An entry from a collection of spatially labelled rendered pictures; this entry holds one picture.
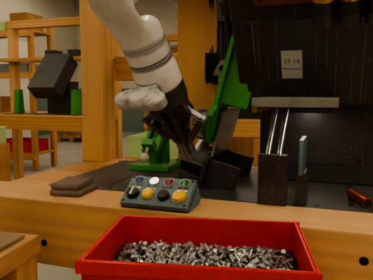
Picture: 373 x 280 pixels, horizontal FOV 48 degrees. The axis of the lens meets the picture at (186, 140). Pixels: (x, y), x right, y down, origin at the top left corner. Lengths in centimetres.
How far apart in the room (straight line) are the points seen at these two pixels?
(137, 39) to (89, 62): 100
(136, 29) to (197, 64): 84
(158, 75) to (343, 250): 44
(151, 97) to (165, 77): 5
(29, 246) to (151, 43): 49
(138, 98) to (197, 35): 83
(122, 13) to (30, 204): 57
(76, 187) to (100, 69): 68
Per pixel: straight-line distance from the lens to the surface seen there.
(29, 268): 93
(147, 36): 63
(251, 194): 102
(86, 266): 59
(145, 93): 65
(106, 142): 162
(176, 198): 85
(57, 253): 102
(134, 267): 57
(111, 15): 61
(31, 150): 648
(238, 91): 103
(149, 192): 88
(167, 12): 1210
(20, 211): 105
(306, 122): 116
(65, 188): 102
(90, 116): 162
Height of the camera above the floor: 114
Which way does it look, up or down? 6 degrees down
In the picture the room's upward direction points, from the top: straight up
